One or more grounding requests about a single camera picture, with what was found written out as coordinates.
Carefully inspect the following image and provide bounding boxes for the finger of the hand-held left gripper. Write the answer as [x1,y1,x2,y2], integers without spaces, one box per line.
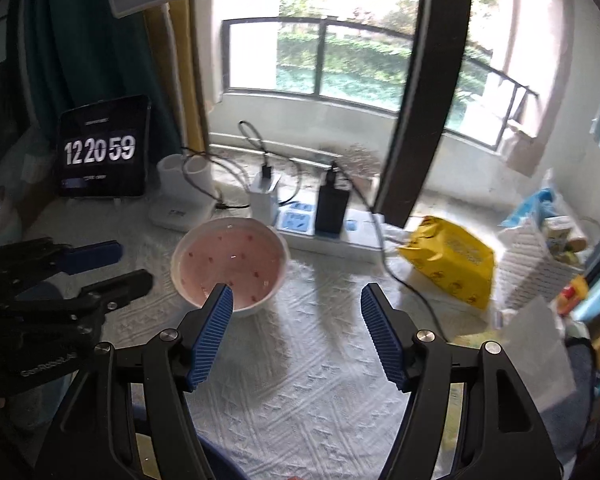
[79,268,154,314]
[50,239,124,277]

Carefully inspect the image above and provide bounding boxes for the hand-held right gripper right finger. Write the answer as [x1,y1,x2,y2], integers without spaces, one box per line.
[361,283,563,480]

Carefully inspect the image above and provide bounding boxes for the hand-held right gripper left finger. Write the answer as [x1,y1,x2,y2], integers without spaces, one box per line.
[35,283,235,480]

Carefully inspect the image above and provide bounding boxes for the brown bowl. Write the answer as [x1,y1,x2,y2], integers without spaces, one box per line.
[171,217,290,317]

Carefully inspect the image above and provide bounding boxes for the white textured tablecloth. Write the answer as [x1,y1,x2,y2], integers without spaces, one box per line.
[25,160,596,480]

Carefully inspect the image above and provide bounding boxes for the yellow packet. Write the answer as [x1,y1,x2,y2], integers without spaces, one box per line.
[397,216,496,311]

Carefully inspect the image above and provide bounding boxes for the tablet showing clock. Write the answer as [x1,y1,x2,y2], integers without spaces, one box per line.
[56,94,152,198]

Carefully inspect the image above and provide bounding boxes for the white cup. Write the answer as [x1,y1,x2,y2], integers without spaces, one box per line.
[157,152,213,205]

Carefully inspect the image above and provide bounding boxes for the black charger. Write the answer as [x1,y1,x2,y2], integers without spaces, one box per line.
[314,182,353,236]

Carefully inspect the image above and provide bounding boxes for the white power strip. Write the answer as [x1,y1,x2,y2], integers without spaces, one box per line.
[272,200,406,261]

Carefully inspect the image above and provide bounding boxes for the white charger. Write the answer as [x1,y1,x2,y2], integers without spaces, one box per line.
[250,162,283,223]

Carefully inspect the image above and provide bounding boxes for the white woven basket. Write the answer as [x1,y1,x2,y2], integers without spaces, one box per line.
[495,217,588,311]

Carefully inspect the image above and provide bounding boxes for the small red yellow bottle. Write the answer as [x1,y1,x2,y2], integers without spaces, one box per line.
[556,275,592,317]

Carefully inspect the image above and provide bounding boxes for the yellow curtain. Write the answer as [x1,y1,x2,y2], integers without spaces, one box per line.
[145,0,208,153]

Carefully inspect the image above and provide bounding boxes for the blue plastic packet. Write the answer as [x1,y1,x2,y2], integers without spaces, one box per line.
[501,187,556,228]

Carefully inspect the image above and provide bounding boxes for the grey cloth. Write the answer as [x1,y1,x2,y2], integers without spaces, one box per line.
[562,337,600,441]

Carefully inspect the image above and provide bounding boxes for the teal curtain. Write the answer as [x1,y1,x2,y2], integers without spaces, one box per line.
[17,0,181,161]

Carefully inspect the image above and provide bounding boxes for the black balcony railing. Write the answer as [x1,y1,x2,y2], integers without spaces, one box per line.
[222,16,540,152]

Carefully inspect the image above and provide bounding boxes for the long black cable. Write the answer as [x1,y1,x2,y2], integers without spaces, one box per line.
[327,160,463,346]

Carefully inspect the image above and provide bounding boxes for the black looped cable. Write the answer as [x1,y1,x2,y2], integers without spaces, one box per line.
[236,120,277,182]

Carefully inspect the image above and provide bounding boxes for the dark window frame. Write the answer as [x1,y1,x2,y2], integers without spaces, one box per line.
[372,0,476,228]

